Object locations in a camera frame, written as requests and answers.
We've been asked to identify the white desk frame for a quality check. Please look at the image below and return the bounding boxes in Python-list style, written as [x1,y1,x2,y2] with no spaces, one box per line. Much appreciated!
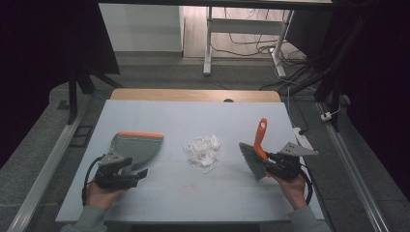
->
[202,6,295,78]

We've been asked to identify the person's right hand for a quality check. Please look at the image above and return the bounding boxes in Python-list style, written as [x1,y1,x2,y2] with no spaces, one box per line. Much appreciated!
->
[270,172,308,211]

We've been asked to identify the white cabinet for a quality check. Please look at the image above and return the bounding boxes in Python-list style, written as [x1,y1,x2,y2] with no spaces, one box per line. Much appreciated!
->
[98,3,186,53]

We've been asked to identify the black metal stand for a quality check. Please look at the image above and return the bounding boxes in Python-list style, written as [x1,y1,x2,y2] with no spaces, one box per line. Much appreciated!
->
[66,64,124,126]
[283,13,371,133]

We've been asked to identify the aluminium floor rail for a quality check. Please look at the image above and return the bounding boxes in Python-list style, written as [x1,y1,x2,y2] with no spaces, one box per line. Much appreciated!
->
[315,101,391,232]
[6,93,93,232]

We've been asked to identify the wooden table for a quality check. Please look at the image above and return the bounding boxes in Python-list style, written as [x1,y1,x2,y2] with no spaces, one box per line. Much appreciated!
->
[109,88,282,103]

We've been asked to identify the black floor cables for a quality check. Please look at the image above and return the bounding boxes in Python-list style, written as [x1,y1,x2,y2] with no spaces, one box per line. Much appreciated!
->
[211,8,312,93]

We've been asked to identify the person's left hand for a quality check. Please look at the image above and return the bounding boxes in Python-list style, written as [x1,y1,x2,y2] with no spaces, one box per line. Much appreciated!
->
[86,180,127,211]

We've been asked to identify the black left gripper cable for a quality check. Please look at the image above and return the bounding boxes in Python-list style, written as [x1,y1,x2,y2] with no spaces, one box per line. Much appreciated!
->
[81,155,106,207]

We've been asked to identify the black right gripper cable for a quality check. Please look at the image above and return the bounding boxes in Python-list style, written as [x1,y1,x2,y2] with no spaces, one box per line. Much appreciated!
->
[299,163,314,206]

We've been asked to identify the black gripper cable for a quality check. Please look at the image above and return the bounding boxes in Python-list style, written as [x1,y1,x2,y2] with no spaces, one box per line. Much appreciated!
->
[299,163,314,206]
[81,155,106,207]

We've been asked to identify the pile of white paper scraps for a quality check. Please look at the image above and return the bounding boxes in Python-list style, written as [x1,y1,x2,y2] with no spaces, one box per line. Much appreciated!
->
[182,133,222,176]

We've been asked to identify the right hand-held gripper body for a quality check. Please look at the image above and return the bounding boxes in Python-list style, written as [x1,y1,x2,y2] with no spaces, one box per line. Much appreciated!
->
[274,141,319,181]

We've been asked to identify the grey brush with orange handle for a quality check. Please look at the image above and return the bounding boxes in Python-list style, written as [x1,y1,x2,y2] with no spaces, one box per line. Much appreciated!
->
[238,117,270,181]

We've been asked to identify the black floor bracket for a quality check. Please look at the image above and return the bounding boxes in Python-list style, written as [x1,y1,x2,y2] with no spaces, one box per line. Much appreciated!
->
[69,125,95,149]

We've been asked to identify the pale blue table board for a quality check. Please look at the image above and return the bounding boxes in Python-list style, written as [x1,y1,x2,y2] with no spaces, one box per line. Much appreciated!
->
[55,99,325,224]

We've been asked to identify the grey dustpan with orange edge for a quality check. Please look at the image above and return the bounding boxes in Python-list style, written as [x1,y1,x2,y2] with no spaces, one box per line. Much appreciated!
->
[109,130,164,172]

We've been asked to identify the white power strip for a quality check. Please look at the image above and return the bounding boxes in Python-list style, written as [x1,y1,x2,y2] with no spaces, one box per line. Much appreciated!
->
[292,126,314,152]

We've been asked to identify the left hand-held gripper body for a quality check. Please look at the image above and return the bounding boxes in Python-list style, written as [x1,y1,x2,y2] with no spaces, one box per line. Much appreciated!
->
[93,149,140,190]

